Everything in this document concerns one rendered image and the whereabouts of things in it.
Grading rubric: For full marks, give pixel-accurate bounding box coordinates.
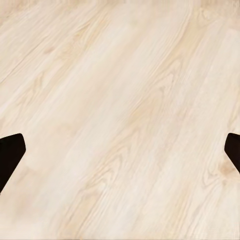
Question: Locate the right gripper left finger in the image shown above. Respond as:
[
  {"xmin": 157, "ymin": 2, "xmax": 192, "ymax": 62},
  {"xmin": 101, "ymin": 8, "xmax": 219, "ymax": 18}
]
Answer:
[{"xmin": 0, "ymin": 133, "xmax": 26, "ymax": 193}]

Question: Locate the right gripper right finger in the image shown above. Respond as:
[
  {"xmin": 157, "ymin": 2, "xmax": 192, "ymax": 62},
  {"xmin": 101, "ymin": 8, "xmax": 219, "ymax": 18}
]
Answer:
[{"xmin": 224, "ymin": 133, "xmax": 240, "ymax": 173}]

